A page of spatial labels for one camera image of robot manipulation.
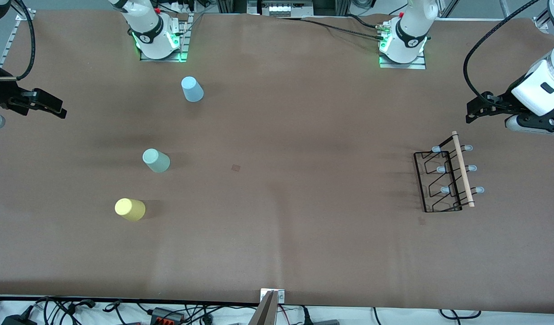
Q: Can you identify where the black wire cup holder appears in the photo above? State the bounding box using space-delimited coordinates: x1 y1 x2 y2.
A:
414 131 485 213

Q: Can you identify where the pale green plastic cup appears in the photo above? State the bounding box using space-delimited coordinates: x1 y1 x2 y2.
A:
142 148 171 173

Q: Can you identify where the yellow plastic cup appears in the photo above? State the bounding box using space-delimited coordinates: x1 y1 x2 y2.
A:
115 198 147 222

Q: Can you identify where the light blue plastic cup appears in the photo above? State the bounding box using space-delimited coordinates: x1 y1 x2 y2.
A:
181 76 204 103

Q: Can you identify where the brown table mat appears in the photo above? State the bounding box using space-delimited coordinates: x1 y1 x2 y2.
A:
0 10 554 314

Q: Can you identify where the black power adapter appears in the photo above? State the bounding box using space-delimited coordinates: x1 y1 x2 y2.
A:
1 314 38 325

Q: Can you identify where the white power strip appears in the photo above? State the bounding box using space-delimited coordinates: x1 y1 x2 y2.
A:
246 0 314 19

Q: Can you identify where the black orange connector box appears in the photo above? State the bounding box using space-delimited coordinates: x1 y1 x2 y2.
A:
150 307 186 324

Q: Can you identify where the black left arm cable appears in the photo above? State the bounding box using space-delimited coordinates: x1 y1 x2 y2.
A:
463 0 540 102

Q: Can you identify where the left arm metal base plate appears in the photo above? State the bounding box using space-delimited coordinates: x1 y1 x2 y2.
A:
379 51 427 70

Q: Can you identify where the thin black table cable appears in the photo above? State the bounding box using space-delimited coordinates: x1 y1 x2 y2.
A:
277 16 388 42

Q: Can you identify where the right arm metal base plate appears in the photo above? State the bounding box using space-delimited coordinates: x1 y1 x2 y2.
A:
139 13 190 63

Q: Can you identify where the black tangled cable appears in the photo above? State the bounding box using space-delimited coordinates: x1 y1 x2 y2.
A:
0 296 124 325

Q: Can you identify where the black looped cable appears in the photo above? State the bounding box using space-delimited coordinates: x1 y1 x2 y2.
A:
439 309 481 319

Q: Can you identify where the small metal clamp bracket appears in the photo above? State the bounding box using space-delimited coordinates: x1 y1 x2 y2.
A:
260 289 286 304

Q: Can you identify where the aluminium camera pole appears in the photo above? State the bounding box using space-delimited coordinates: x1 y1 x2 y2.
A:
248 290 280 325

